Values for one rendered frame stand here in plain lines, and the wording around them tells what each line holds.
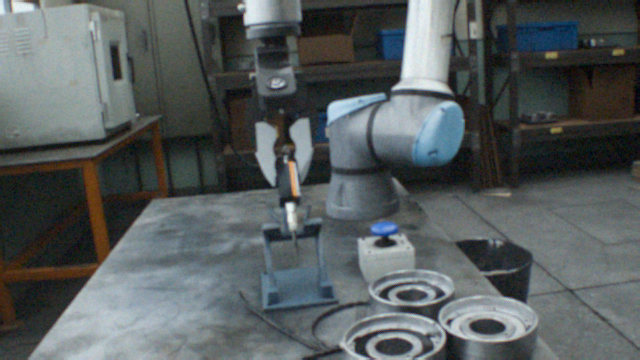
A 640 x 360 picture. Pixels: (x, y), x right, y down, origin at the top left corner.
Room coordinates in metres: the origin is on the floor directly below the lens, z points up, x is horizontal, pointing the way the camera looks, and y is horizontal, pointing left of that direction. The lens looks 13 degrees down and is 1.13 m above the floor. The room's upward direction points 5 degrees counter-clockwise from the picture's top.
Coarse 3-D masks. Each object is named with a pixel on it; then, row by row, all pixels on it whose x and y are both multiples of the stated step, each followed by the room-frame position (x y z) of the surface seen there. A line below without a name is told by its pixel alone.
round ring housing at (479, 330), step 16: (448, 304) 0.58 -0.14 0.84; (464, 304) 0.59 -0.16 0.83; (480, 304) 0.59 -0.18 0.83; (496, 304) 0.59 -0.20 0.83; (512, 304) 0.57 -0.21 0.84; (448, 320) 0.57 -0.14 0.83; (464, 320) 0.56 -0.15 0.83; (480, 320) 0.56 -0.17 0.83; (496, 320) 0.56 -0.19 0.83; (528, 320) 0.55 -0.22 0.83; (448, 336) 0.52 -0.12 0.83; (464, 336) 0.51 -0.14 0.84; (480, 336) 0.52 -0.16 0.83; (496, 336) 0.52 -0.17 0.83; (528, 336) 0.50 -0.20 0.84; (448, 352) 0.53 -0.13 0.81; (464, 352) 0.51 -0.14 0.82; (480, 352) 0.50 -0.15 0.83; (496, 352) 0.49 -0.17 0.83; (512, 352) 0.49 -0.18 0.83; (528, 352) 0.50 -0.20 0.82
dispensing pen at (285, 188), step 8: (280, 152) 0.77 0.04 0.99; (288, 152) 0.77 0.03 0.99; (288, 160) 0.77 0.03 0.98; (280, 168) 0.74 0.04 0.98; (288, 168) 0.74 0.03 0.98; (280, 176) 0.74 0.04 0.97; (288, 176) 0.74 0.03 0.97; (280, 184) 0.73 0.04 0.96; (288, 184) 0.73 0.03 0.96; (280, 192) 0.73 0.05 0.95; (288, 192) 0.72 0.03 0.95; (280, 200) 0.73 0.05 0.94; (288, 200) 0.73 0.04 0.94; (288, 208) 0.73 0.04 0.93; (288, 216) 0.72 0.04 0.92; (296, 224) 0.72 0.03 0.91; (296, 240) 0.71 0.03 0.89; (296, 248) 0.70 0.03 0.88; (296, 256) 0.70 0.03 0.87
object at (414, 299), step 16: (400, 272) 0.69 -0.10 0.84; (416, 272) 0.69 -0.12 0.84; (432, 272) 0.68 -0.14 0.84; (400, 288) 0.66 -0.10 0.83; (416, 288) 0.66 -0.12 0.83; (448, 288) 0.65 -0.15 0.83; (384, 304) 0.61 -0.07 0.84; (400, 304) 0.59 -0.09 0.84; (416, 304) 0.59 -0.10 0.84; (432, 304) 0.59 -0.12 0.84; (432, 320) 0.59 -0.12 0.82
